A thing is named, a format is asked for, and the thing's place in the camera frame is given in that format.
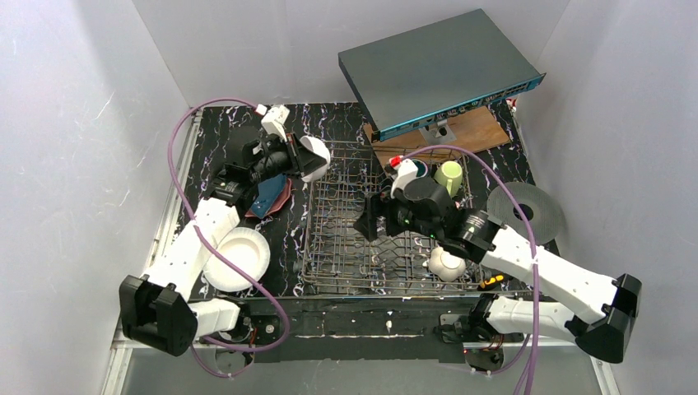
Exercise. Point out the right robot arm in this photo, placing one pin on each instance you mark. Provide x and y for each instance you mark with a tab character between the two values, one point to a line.
594	311

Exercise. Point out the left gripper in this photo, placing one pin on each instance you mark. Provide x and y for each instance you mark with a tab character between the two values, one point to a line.
294	154

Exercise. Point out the grey network switch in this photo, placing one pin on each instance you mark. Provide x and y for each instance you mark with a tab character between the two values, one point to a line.
435	72

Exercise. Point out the patterned white bowl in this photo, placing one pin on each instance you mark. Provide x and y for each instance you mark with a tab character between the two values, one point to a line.
316	158

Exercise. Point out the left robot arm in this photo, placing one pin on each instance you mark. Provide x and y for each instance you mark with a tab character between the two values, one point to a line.
155	308

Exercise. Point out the dark blue plate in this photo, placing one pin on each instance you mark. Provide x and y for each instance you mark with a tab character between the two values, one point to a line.
268	192

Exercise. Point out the grey wire dish rack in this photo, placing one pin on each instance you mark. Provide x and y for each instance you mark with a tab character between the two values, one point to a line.
338	260

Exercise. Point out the white plate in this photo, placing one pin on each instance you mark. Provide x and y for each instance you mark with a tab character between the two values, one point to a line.
248	250

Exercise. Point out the dark green mug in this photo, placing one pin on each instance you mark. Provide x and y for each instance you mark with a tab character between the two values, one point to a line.
422	168

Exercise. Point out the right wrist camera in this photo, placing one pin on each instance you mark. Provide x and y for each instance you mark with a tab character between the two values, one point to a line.
403	172

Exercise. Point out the light green mug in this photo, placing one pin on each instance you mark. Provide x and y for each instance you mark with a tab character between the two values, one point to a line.
450	175

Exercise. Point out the yellow black screwdriver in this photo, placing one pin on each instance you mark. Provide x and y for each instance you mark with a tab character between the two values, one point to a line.
490	283

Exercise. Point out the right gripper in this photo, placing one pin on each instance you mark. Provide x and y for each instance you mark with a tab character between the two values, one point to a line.
385	211

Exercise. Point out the wooden board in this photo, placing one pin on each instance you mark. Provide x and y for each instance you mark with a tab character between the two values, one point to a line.
476	130

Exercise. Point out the pink mug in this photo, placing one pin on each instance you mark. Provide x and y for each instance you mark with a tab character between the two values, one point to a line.
445	266

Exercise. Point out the maroon plate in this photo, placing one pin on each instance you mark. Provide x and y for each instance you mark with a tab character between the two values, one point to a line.
277	205

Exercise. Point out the grey filament spool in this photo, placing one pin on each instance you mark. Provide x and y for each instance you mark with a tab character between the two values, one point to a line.
543	212

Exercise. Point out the metal switch stand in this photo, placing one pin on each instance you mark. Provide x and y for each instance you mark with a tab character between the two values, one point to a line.
439	133

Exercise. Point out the aluminium frame rail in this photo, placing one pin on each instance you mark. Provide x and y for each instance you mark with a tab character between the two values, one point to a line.
121	348

